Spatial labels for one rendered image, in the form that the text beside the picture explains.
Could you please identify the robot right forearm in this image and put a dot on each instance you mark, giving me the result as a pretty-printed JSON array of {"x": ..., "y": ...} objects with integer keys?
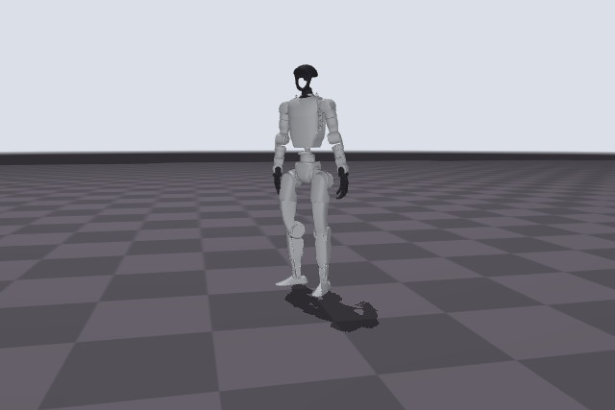
[{"x": 279, "y": 156}]

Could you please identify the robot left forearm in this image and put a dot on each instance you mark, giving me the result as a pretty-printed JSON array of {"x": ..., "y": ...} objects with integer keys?
[{"x": 339, "y": 155}]

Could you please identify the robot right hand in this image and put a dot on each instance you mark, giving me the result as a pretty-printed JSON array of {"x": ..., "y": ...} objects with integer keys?
[{"x": 277, "y": 181}]

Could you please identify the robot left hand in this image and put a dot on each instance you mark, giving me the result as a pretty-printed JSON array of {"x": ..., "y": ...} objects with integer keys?
[{"x": 343, "y": 183}]

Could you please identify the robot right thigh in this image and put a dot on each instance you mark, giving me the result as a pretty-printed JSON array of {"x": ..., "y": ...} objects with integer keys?
[{"x": 288, "y": 203}]

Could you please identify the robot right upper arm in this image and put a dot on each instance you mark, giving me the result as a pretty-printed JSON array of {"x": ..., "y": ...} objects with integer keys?
[{"x": 282, "y": 137}]

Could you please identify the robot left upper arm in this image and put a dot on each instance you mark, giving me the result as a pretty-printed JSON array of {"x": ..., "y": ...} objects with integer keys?
[{"x": 328, "y": 106}]

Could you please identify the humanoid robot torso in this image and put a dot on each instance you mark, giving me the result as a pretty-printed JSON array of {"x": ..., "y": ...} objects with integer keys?
[{"x": 307, "y": 125}]

